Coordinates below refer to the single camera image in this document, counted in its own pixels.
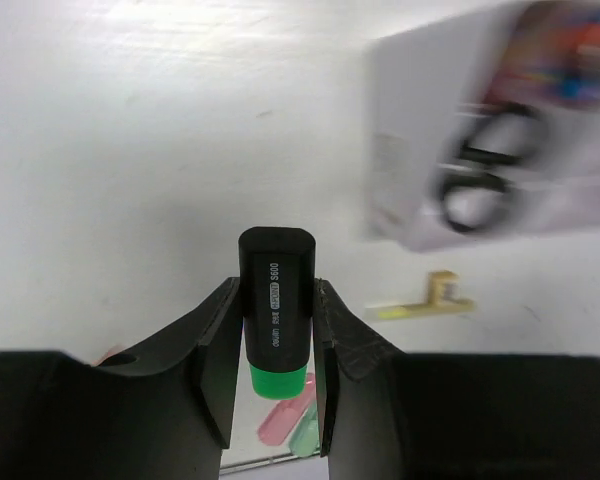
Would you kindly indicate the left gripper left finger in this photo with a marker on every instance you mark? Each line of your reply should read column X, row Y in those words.
column 161, row 409

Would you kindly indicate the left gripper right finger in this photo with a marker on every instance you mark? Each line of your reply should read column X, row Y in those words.
column 387, row 414

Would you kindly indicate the yellow highlighter pen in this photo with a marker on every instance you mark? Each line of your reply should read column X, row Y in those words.
column 418, row 310

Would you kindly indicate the small wooden sharpener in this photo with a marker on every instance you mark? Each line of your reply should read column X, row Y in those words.
column 442, row 289

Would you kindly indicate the green capped black marker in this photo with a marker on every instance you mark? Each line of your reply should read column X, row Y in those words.
column 277, row 271

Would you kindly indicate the black handled scissors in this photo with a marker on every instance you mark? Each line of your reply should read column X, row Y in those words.
column 474, row 168

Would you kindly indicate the pink tube of pencils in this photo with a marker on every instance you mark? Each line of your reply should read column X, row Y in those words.
column 551, row 53

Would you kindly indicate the green correction tape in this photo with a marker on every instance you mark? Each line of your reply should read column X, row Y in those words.
column 305, row 440

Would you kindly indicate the pink correction tape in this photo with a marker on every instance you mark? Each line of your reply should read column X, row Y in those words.
column 286, row 414

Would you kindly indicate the left white divided container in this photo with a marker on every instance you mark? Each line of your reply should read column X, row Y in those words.
column 424, row 92

